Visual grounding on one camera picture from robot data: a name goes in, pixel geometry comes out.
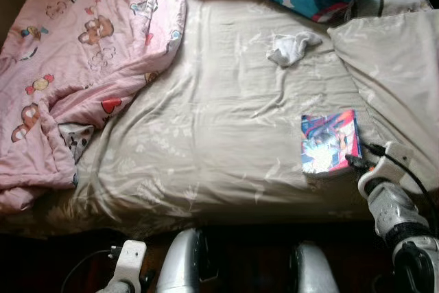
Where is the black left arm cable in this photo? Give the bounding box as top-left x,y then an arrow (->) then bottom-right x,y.
60,245 -> 123,293

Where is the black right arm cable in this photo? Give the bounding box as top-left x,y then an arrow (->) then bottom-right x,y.
358,141 -> 439,228

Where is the white pillow with dark stripe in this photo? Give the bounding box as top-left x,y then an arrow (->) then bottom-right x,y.
353,0 -> 433,19

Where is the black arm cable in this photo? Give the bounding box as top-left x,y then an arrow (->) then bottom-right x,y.
60,245 -> 123,293
358,141 -> 439,228

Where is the silver robot left leg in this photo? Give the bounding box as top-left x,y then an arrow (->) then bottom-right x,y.
155,228 -> 210,293

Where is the large beige pillow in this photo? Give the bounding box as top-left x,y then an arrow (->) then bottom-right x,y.
328,8 -> 439,170

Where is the white crumpled sock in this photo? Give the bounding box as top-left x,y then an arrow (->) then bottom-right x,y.
266,30 -> 323,69

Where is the silver robot right leg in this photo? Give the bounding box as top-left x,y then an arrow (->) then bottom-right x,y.
292,240 -> 342,293

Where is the colourful anime magazine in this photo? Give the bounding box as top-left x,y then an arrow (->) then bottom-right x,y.
300,108 -> 363,177

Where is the silver robot leg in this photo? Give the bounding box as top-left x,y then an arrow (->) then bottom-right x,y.
292,240 -> 342,293
155,228 -> 210,293

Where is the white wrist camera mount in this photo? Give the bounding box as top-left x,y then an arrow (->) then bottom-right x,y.
357,141 -> 414,196
108,239 -> 149,288

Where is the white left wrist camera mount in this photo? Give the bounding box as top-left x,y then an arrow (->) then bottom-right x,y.
108,239 -> 149,288

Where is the pink cartoon print blanket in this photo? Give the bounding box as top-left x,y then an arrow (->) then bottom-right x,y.
0,0 -> 187,215

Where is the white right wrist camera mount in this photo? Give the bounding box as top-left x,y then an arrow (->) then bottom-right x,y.
357,141 -> 414,196

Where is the beige floral bed sheet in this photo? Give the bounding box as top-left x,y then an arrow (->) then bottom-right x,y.
0,0 -> 439,239

